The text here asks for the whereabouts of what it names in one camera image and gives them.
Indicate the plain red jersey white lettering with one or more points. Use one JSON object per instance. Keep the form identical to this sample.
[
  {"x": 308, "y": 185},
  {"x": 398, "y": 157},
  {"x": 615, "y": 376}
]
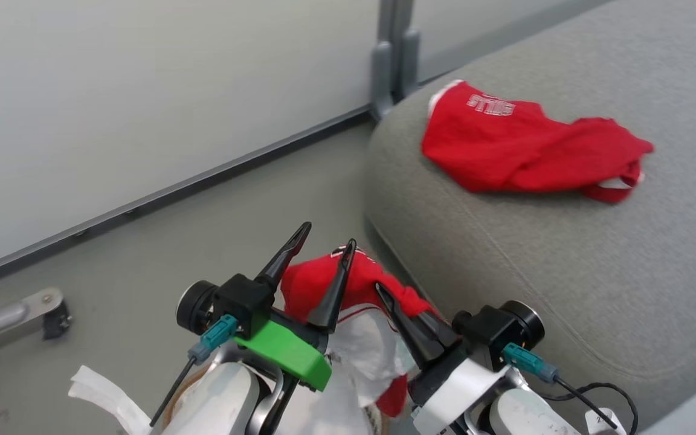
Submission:
[{"x": 505, "y": 151}]

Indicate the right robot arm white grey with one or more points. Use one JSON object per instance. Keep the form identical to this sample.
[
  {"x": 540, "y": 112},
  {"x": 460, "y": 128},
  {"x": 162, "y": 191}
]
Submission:
[{"x": 523, "y": 417}]

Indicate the red garment black white print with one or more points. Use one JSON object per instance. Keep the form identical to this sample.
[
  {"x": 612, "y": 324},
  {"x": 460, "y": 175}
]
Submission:
[{"x": 312, "y": 284}]

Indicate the grey partition bottom rail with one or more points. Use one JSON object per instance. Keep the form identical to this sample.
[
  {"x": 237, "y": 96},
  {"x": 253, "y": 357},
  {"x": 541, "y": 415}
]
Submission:
[{"x": 161, "y": 196}]

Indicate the white cloth garment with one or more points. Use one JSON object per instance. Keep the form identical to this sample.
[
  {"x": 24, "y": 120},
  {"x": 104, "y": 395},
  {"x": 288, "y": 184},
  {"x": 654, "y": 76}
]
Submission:
[{"x": 366, "y": 353}]

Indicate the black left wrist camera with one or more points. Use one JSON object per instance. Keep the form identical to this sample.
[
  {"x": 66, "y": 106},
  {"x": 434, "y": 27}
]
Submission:
[{"x": 239, "y": 299}]

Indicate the woven laundry basket white rim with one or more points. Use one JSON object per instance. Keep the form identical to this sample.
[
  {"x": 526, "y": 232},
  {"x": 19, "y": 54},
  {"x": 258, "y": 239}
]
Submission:
[{"x": 112, "y": 402}]

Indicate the grey fabric sofa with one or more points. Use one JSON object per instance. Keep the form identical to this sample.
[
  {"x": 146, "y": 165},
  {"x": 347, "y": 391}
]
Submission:
[{"x": 565, "y": 272}]

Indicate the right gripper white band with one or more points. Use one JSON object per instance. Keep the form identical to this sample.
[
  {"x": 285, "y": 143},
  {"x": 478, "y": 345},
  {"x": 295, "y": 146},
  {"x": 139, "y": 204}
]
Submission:
[{"x": 454, "y": 389}]

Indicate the black caster wheel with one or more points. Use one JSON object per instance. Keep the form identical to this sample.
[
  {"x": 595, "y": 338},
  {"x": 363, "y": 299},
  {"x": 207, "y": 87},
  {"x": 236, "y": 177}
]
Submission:
[{"x": 57, "y": 323}]

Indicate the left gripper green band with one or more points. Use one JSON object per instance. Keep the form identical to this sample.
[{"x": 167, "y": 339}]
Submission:
[{"x": 287, "y": 353}]

